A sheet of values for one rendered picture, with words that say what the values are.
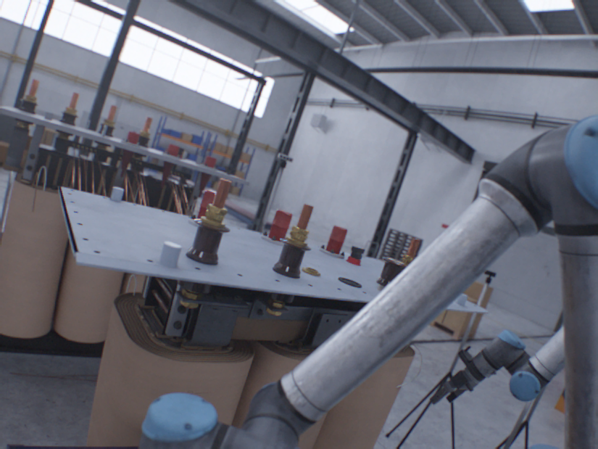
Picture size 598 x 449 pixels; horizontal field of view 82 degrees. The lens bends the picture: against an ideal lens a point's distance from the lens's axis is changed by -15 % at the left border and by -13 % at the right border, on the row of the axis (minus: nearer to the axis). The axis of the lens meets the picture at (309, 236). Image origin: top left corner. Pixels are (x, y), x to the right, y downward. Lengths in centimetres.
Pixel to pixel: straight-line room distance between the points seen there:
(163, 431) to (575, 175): 55
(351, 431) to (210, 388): 81
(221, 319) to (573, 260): 90
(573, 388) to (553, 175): 27
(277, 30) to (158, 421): 1004
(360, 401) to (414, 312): 120
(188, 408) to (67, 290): 233
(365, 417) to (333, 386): 122
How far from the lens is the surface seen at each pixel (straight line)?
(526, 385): 128
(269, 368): 137
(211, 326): 114
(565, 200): 50
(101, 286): 275
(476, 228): 58
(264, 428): 58
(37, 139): 264
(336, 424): 180
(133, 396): 121
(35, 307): 278
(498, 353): 142
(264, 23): 1016
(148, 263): 86
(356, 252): 181
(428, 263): 58
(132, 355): 117
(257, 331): 135
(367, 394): 174
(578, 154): 47
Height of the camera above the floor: 161
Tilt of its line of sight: 6 degrees down
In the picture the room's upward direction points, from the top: 19 degrees clockwise
